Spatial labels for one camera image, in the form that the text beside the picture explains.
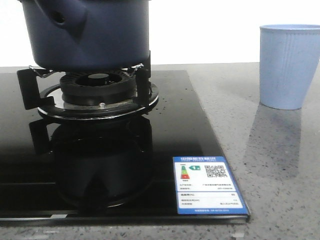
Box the light blue ribbed cup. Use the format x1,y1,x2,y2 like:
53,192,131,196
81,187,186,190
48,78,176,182
259,24,320,110

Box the dark blue cooking pot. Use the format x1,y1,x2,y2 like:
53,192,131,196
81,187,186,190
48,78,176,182
21,0,150,72

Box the blue energy label sticker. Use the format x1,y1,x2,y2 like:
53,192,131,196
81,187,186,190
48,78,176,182
173,156,249,216

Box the right gas burner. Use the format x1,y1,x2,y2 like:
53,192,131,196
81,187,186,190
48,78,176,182
17,57,159,122

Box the black glass gas cooktop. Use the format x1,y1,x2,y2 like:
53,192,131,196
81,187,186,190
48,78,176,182
0,70,250,225

